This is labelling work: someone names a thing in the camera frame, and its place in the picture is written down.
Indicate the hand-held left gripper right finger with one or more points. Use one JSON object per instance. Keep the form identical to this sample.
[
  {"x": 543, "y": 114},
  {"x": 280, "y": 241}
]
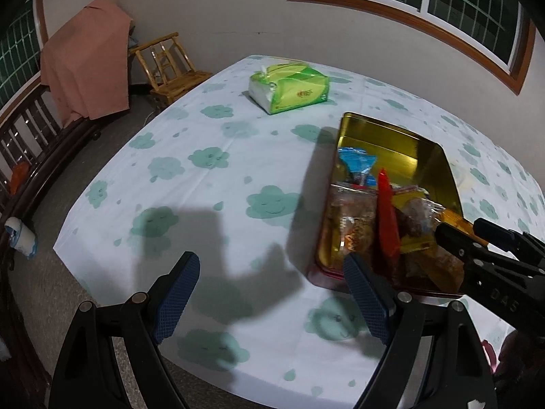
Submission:
[{"x": 366, "y": 302}]

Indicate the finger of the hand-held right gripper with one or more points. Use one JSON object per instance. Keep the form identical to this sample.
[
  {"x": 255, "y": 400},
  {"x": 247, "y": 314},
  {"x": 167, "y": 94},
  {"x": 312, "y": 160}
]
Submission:
[
  {"x": 464, "y": 249},
  {"x": 502, "y": 234}
]

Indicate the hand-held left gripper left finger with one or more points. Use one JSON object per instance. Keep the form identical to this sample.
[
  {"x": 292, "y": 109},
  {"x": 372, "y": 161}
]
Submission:
[{"x": 179, "y": 294}]

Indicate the orange snack packet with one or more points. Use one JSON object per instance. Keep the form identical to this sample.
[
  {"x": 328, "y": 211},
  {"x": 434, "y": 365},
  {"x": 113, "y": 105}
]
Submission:
[{"x": 457, "y": 221}]

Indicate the clear sesame brittle packet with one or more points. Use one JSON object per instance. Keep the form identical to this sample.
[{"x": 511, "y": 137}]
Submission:
[{"x": 419, "y": 217}]

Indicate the small yellow candy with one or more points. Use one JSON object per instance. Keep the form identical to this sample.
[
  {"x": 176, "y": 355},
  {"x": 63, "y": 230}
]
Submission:
[{"x": 406, "y": 194}]

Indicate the red snack packet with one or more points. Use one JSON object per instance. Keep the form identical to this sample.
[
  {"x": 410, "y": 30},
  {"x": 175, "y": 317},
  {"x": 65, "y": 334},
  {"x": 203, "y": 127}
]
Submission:
[{"x": 388, "y": 221}]

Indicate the clear orange-print snack packet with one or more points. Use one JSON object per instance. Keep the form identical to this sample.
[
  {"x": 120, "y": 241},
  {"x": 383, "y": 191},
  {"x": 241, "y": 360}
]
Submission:
[{"x": 351, "y": 221}]

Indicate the maroon and gold tin box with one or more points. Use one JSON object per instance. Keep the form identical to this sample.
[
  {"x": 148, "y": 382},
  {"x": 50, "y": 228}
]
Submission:
[{"x": 408, "y": 153}]

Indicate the blue silver candy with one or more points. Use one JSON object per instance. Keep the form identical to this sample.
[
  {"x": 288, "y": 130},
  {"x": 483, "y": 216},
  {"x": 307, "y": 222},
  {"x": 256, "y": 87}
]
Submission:
[{"x": 355, "y": 162}]

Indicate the cloud printed tablecloth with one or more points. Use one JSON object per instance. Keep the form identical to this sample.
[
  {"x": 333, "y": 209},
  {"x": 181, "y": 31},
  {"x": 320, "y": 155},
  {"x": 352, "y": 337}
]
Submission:
[{"x": 191, "y": 187}]

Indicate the white and blue roll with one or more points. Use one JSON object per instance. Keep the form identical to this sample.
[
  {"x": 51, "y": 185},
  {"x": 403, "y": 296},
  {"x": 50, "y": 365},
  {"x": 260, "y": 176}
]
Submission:
[{"x": 21, "y": 238}]

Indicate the orange item on bench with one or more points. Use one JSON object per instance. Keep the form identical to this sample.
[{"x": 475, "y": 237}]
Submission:
[{"x": 19, "y": 177}]

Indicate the dark wooden bench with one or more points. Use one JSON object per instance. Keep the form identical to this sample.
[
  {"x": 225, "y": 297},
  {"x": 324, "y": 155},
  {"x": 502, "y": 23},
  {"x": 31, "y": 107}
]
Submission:
[{"x": 38, "y": 136}]

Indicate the bamboo chair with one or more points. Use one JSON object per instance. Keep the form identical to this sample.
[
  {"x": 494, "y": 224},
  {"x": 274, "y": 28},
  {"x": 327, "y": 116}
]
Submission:
[{"x": 170, "y": 72}]

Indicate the green tissue pack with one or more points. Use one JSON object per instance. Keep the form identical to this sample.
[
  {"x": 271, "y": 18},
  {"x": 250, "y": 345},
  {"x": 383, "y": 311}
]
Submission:
[{"x": 293, "y": 89}]

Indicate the wooden chair with pink cloth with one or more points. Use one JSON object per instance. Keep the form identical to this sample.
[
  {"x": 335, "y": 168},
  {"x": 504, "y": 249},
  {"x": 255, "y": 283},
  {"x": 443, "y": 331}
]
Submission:
[{"x": 85, "y": 59}]

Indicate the side barred window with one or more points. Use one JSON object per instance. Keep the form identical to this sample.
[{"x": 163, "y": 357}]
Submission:
[{"x": 19, "y": 51}]

